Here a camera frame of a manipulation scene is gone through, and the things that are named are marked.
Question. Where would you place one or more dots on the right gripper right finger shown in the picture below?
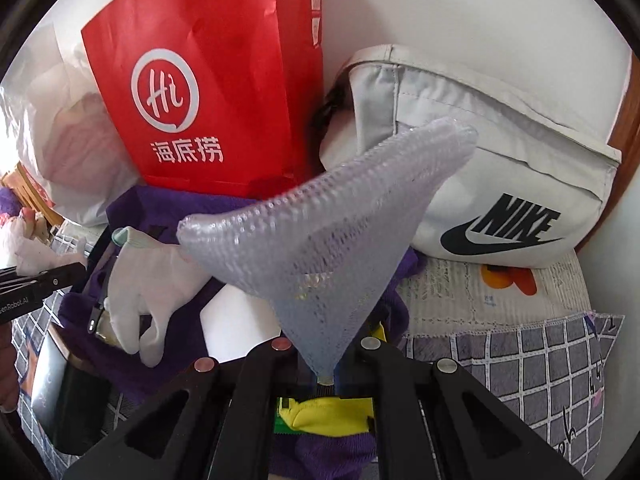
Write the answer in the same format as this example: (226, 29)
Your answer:
(359, 375)

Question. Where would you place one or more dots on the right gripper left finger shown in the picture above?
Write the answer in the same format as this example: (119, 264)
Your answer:
(255, 404)

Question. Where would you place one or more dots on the clear bubble wrap sheet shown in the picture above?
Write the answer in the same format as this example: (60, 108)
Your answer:
(323, 253)

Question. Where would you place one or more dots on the left hand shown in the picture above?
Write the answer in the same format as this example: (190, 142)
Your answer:
(9, 386)

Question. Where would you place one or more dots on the fruit print tissue pack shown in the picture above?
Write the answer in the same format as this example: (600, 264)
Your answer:
(234, 323)

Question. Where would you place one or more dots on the blue tissue pack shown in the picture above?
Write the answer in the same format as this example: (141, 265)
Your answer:
(449, 297)

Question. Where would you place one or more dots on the wooden chair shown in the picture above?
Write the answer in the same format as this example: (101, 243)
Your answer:
(31, 194)

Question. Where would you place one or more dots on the black gold tin box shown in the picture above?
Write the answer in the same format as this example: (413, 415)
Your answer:
(69, 396)

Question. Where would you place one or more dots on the purple towel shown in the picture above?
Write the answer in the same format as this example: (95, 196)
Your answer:
(157, 212)

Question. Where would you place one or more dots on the white glove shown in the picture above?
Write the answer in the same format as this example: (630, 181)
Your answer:
(149, 282)

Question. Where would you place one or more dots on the grey checked tablecloth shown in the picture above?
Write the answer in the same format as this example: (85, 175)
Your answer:
(551, 374)

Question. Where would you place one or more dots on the white Miniso plastic bag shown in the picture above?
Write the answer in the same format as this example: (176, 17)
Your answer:
(58, 124)

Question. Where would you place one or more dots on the grey Nike bag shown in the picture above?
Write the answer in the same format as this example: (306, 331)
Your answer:
(538, 180)

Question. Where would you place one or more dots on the red Haidilao paper bag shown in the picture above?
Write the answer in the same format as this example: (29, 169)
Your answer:
(212, 96)

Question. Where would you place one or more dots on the brown wooden headboard trim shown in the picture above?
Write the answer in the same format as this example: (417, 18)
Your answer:
(624, 137)

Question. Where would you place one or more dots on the yellow pouch with black straps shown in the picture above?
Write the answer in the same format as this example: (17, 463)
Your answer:
(326, 417)

